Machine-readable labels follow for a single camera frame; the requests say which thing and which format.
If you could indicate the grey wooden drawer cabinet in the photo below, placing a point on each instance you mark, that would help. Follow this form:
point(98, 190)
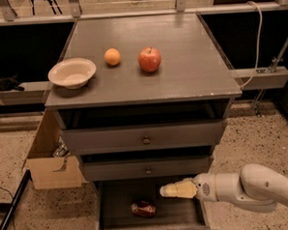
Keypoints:
point(191, 84)

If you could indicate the orange fruit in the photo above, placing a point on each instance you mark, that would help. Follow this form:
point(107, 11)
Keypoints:
point(112, 57)

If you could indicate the grey middle drawer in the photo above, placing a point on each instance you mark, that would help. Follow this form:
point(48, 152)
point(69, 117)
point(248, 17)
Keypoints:
point(145, 168)

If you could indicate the black bar on floor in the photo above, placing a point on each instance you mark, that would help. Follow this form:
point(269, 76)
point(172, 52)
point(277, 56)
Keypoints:
point(7, 209)

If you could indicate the red coke can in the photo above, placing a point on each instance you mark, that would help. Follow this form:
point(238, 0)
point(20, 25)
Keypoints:
point(143, 208)

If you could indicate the red apple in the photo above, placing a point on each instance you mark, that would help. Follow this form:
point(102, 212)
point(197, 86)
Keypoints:
point(149, 59)

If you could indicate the cardboard box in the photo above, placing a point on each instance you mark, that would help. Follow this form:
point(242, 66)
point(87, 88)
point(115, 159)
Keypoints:
point(49, 164)

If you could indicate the black object on ledge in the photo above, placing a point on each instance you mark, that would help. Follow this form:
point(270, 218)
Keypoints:
point(9, 83)

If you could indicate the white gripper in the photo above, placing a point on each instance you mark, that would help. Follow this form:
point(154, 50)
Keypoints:
point(204, 187)

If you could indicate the white bowl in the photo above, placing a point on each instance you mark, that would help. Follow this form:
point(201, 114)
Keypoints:
point(72, 73)

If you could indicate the metal railing frame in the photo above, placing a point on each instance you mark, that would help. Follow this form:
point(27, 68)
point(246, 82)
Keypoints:
point(37, 11)

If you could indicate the grey open bottom drawer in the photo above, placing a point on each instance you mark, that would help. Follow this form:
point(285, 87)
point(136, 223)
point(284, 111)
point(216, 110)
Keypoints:
point(115, 199)

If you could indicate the grey top drawer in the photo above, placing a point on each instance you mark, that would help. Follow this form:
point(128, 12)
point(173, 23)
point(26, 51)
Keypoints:
point(142, 138)

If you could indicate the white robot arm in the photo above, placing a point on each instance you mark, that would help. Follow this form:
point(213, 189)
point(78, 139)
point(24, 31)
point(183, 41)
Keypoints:
point(255, 188)

